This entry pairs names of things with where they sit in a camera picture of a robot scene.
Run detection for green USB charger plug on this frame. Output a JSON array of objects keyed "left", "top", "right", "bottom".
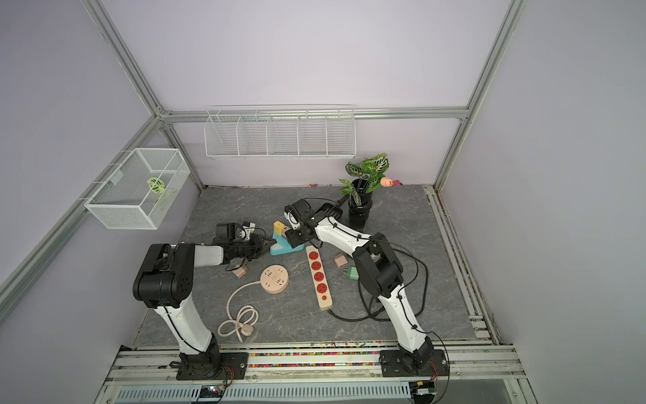
[{"left": 346, "top": 266, "right": 359, "bottom": 280}]

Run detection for black plant pot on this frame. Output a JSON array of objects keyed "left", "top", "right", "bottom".
[{"left": 348, "top": 179, "right": 373, "bottom": 232}]

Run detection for green leaf in basket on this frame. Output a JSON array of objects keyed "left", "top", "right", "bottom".
[{"left": 146, "top": 177, "right": 166, "bottom": 195}]

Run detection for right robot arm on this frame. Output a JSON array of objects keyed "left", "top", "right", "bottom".
[{"left": 284, "top": 199, "right": 435, "bottom": 370}]

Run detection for round pink power socket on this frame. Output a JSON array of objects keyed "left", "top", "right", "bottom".
[{"left": 259, "top": 265, "right": 289, "bottom": 295}]

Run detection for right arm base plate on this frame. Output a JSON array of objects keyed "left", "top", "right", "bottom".
[{"left": 379, "top": 349, "right": 449, "bottom": 379}]

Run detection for white wire wall shelf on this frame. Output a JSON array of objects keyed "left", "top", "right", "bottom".
[{"left": 204, "top": 104, "right": 357, "bottom": 159}]

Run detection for pink plug from round socket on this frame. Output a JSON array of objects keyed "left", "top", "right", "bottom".
[{"left": 232, "top": 265, "right": 248, "bottom": 279}]

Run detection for pink artificial tulip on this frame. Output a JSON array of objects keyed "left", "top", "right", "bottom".
[{"left": 380, "top": 177, "right": 394, "bottom": 188}]

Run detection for pink USB charger plug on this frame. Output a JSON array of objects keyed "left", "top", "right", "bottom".
[{"left": 334, "top": 254, "right": 348, "bottom": 269}]

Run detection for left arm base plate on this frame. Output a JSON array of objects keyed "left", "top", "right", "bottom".
[{"left": 173, "top": 353, "right": 249, "bottom": 381}]

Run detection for beige power strip red sockets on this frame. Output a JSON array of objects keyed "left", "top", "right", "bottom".
[{"left": 306, "top": 245, "right": 333, "bottom": 311}]

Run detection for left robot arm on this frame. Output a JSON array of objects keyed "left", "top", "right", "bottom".
[{"left": 132, "top": 222, "right": 276, "bottom": 366}]

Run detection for green artificial plant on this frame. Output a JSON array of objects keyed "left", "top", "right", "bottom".
[{"left": 339, "top": 153, "right": 390, "bottom": 206}]

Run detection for black power strip cable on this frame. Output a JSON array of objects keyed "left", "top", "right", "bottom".
[{"left": 327, "top": 241, "right": 430, "bottom": 323}]

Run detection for white mesh wall basket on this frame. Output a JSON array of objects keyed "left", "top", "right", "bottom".
[{"left": 85, "top": 147, "right": 190, "bottom": 231}]

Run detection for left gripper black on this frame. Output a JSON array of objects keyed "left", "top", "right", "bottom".
[{"left": 230, "top": 234, "right": 276, "bottom": 262}]

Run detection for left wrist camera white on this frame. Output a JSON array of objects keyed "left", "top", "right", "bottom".
[{"left": 240, "top": 222, "right": 256, "bottom": 241}]

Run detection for yellow USB charger plug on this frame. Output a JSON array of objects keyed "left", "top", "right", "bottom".
[{"left": 274, "top": 221, "right": 287, "bottom": 237}]

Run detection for teal triangular power socket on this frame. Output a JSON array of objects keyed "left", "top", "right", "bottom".
[{"left": 269, "top": 232, "right": 304, "bottom": 256}]

